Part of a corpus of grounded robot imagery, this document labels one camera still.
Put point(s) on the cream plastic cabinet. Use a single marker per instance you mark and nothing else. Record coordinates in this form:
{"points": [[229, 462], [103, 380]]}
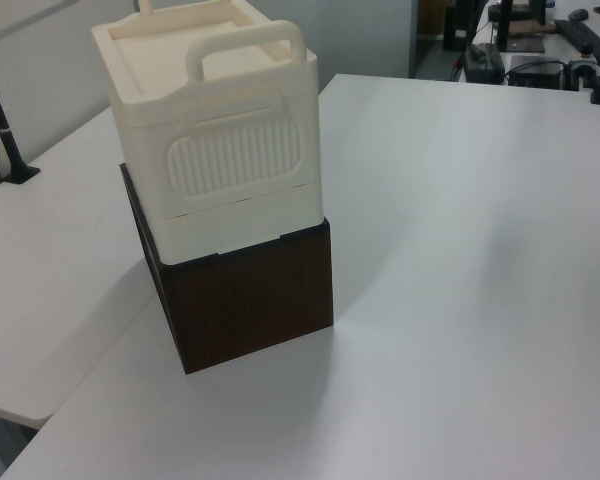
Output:
{"points": [[220, 110]]}

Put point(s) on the dark brown wooden drawer box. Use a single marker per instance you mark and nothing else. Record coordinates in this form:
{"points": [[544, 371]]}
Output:
{"points": [[250, 300]]}

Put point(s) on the black upright box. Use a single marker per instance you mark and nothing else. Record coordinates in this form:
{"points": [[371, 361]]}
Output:
{"points": [[454, 27]]}

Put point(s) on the black electronics box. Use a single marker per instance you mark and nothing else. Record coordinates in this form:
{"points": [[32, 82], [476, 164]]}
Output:
{"points": [[535, 75]]}

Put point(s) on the black monitor stand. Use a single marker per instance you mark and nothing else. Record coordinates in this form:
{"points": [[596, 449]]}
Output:
{"points": [[504, 25]]}

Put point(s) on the black keyboard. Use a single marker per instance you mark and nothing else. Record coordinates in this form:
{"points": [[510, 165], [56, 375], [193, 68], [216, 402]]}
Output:
{"points": [[582, 35]]}

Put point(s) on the black computer mouse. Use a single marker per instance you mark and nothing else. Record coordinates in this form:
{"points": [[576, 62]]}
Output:
{"points": [[579, 14]]}

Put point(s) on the black camera pole with clamp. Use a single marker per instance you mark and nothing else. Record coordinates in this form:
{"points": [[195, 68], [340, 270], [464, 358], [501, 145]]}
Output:
{"points": [[2, 127]]}

